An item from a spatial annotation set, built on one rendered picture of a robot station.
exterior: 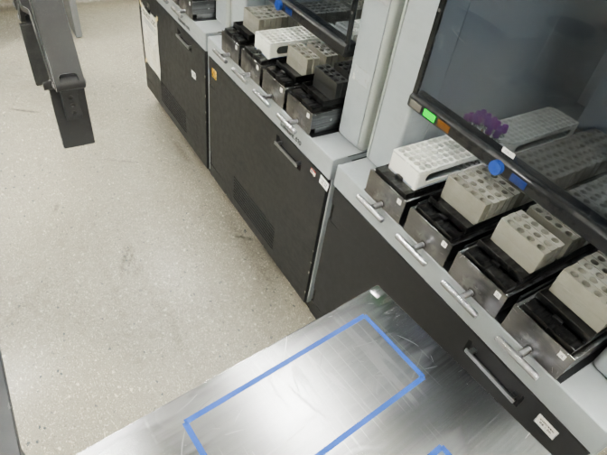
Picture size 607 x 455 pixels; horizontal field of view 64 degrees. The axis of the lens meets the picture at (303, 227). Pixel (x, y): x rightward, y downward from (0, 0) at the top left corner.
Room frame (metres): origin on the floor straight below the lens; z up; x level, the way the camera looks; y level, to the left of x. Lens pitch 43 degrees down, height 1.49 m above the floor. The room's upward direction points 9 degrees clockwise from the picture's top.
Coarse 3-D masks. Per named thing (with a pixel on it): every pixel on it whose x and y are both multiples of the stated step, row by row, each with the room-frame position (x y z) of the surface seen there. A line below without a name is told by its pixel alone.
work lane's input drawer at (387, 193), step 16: (384, 176) 0.95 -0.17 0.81; (400, 176) 0.95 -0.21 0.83; (368, 192) 0.98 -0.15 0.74; (384, 192) 0.94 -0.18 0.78; (400, 192) 0.91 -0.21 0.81; (416, 192) 0.91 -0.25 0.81; (432, 192) 0.93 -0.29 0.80; (368, 208) 0.91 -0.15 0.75; (384, 208) 0.92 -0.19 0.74; (400, 208) 0.89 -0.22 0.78
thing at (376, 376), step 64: (320, 320) 0.50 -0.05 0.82; (384, 320) 0.52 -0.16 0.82; (256, 384) 0.37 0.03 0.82; (320, 384) 0.39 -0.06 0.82; (384, 384) 0.40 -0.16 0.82; (448, 384) 0.42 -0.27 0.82; (128, 448) 0.25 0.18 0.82; (192, 448) 0.26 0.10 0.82; (256, 448) 0.28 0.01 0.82; (320, 448) 0.29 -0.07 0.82; (384, 448) 0.31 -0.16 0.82; (448, 448) 0.32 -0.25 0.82; (512, 448) 0.34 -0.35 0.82
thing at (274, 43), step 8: (256, 32) 1.54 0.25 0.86; (264, 32) 1.55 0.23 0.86; (272, 32) 1.57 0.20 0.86; (280, 32) 1.58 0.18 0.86; (288, 32) 1.58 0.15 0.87; (296, 32) 1.60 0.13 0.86; (304, 32) 1.61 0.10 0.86; (256, 40) 1.54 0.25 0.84; (264, 40) 1.50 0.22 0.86; (272, 40) 1.51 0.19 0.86; (280, 40) 1.52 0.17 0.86; (288, 40) 1.54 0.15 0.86; (296, 40) 1.54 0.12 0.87; (304, 40) 1.55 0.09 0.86; (312, 40) 1.57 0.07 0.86; (320, 40) 1.59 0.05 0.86; (256, 48) 1.54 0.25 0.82; (264, 48) 1.50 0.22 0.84; (272, 48) 1.48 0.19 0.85; (280, 48) 1.59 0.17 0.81; (272, 56) 1.48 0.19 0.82; (280, 56) 1.50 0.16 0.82
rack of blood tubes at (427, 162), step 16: (416, 144) 1.04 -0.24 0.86; (432, 144) 1.05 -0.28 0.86; (448, 144) 1.07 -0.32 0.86; (400, 160) 0.97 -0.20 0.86; (416, 160) 0.97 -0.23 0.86; (432, 160) 0.98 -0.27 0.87; (448, 160) 0.99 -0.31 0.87; (464, 160) 1.01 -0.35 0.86; (416, 176) 0.92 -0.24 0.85; (432, 176) 1.00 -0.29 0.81
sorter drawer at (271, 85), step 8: (264, 72) 1.42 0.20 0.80; (272, 72) 1.39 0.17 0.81; (280, 72) 1.39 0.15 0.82; (264, 80) 1.42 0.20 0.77; (272, 80) 1.38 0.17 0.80; (280, 80) 1.35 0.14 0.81; (288, 80) 1.35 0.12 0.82; (304, 80) 1.37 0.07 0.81; (264, 88) 1.41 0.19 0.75; (272, 88) 1.37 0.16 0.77; (280, 88) 1.34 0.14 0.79; (288, 88) 1.33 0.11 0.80; (296, 88) 1.34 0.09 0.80; (264, 96) 1.35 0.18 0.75; (272, 96) 1.36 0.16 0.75; (280, 96) 1.33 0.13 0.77; (280, 104) 1.33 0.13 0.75
